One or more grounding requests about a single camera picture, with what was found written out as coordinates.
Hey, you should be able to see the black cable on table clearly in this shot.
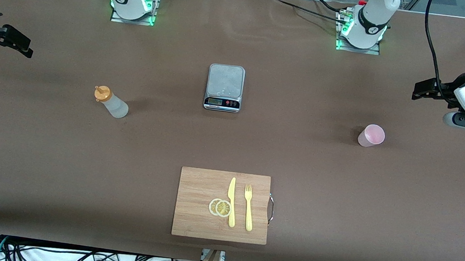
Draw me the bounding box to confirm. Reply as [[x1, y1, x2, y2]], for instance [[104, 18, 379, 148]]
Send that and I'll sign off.
[[266, 0, 352, 26]]

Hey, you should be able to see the teal floor cable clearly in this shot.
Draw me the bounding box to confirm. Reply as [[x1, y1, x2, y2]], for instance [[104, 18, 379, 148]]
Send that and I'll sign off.
[[0, 235, 11, 261]]

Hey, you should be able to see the yellow plastic knife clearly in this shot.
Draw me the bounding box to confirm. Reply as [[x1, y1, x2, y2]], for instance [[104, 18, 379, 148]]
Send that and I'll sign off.
[[224, 177, 240, 228]]

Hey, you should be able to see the yellow plastic fork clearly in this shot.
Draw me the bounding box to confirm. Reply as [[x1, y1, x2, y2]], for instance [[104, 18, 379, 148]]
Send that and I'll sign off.
[[240, 184, 257, 232]]

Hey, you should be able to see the pink plastic cup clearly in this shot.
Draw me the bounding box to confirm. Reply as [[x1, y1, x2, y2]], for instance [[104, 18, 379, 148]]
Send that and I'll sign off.
[[357, 123, 387, 149]]

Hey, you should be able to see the lemon slice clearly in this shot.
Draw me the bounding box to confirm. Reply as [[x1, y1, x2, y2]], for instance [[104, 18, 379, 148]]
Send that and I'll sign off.
[[208, 198, 222, 216], [214, 199, 233, 218]]

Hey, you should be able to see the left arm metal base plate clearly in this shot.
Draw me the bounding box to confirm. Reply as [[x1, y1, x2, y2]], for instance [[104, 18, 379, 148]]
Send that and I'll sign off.
[[335, 12, 384, 55]]

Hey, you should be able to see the wooden cutting board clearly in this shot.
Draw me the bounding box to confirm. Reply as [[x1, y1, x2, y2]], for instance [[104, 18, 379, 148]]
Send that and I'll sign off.
[[171, 166, 278, 246]]

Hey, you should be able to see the sauce bottle with orange cap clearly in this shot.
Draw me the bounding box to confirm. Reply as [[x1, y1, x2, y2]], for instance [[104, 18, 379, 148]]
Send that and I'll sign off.
[[92, 85, 131, 120]]

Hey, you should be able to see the silver digital kitchen scale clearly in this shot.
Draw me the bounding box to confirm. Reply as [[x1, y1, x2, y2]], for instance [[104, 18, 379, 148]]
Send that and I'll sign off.
[[203, 62, 247, 114]]

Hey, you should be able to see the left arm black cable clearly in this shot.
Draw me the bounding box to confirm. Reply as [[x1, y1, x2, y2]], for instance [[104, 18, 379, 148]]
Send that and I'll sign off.
[[416, 0, 465, 104]]

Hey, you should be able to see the metal table bracket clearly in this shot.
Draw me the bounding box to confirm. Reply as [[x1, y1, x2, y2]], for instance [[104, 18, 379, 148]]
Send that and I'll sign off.
[[200, 249, 226, 261]]

